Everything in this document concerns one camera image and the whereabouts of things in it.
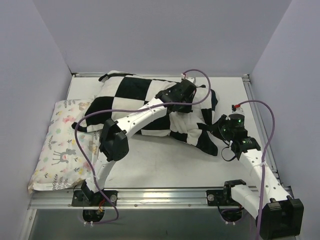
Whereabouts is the black white checkered pillowcase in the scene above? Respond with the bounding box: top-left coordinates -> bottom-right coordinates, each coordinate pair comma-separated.
71,70 -> 218,157

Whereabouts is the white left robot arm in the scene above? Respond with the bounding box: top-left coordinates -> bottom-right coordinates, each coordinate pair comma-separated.
81,79 -> 197,206

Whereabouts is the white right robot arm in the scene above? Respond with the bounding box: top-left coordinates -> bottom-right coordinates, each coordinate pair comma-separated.
211,112 -> 304,240

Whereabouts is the floral print pillow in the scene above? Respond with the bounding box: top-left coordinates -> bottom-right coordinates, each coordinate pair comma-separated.
27,98 -> 100,193

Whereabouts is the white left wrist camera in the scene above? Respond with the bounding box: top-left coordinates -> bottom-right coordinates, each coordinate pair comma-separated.
181,73 -> 196,84

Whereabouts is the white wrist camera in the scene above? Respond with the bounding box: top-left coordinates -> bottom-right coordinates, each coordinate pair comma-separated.
231,104 -> 245,116
181,73 -> 196,84

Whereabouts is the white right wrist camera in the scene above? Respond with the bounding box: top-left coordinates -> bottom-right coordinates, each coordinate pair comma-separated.
231,104 -> 245,116

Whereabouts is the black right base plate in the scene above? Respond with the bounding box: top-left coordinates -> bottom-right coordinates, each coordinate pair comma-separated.
206,189 -> 235,207

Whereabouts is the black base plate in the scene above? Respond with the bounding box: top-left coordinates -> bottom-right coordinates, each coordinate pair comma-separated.
206,189 -> 235,207
71,190 -> 118,207

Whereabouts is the aluminium front rail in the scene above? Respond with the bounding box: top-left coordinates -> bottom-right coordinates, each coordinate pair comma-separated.
28,187 -> 222,210

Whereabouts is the aluminium back rail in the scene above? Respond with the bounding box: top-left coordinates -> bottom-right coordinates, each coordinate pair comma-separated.
72,72 -> 105,78

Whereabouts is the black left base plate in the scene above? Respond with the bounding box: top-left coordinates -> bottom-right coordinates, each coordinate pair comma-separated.
71,190 -> 118,207

